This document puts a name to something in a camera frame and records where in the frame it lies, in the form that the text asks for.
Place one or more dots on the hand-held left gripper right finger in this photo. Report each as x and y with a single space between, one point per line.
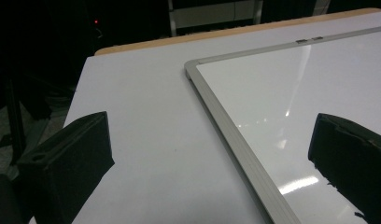
353 155

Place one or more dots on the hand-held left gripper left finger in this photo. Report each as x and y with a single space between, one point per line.
67 168

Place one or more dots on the silver framed whiteboard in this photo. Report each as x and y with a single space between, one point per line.
272 93

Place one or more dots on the large white table sheet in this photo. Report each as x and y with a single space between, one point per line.
142 109

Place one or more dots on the dark equipment with red light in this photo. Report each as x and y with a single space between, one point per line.
95 22

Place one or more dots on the white metal stand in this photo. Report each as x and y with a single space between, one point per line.
207 15

